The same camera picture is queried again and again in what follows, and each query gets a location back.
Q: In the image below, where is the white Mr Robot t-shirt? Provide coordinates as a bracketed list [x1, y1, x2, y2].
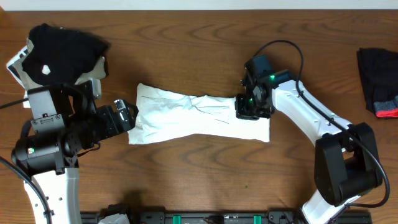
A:
[128, 83, 270, 145]

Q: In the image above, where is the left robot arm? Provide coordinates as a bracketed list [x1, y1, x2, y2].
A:
[12, 82, 139, 223]

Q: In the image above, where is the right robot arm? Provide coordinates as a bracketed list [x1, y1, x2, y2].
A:
[235, 55, 383, 223]

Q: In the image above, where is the beige folded garment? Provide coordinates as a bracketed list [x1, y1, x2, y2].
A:
[21, 57, 106, 90]

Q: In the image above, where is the black folded garment on pile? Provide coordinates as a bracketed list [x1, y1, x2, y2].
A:
[22, 24, 109, 86]

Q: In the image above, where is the black garment with red cuff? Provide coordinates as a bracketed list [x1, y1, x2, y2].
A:
[357, 48, 397, 119]

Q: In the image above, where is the right black camera cable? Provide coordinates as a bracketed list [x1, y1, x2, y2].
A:
[253, 39, 391, 208]

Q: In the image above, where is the black camera cable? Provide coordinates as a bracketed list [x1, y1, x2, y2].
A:
[253, 39, 391, 208]
[0, 98, 53, 224]

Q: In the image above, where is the left black camera cable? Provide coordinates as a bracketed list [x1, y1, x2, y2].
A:
[0, 98, 53, 224]

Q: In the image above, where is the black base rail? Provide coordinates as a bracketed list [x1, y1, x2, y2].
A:
[80, 203, 373, 224]

